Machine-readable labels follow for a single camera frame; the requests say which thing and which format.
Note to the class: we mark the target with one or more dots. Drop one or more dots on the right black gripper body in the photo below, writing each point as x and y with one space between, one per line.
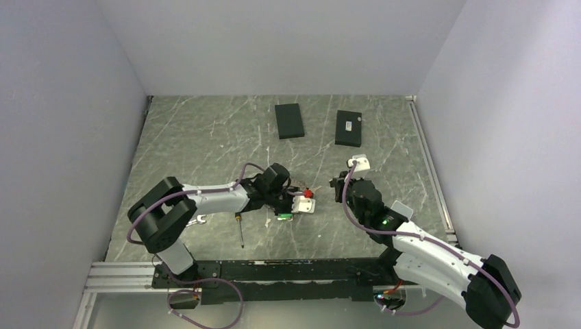
349 196

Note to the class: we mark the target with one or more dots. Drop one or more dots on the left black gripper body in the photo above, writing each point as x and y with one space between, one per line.
280 201

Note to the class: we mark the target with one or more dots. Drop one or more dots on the numbered metal key ring disc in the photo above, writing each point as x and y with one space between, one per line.
300 184

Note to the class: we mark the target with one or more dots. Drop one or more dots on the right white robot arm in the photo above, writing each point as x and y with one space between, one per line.
483 286

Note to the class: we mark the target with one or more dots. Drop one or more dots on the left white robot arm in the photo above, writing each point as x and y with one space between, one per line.
159 217

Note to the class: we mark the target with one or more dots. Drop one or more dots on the clear plastic card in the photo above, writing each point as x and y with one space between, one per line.
402 209

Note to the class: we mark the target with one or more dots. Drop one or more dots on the black yellow screwdriver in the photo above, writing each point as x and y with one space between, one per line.
238 218

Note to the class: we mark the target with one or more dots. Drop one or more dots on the black box with label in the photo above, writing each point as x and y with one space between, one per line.
348 128

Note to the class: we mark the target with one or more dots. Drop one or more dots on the plain black box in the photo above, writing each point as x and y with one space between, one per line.
289 121

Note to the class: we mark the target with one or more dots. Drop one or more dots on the lower silver wrench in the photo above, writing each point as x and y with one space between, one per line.
198 220

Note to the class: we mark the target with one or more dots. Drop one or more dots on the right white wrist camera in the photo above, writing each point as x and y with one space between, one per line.
359 165

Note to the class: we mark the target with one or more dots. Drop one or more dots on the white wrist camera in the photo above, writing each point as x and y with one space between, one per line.
303 202
359 165

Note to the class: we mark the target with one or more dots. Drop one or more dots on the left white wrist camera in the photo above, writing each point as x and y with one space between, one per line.
303 202

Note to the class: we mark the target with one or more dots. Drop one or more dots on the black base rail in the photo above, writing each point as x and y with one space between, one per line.
221 281

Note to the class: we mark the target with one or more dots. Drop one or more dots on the aluminium frame rail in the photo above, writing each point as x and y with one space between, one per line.
105 277

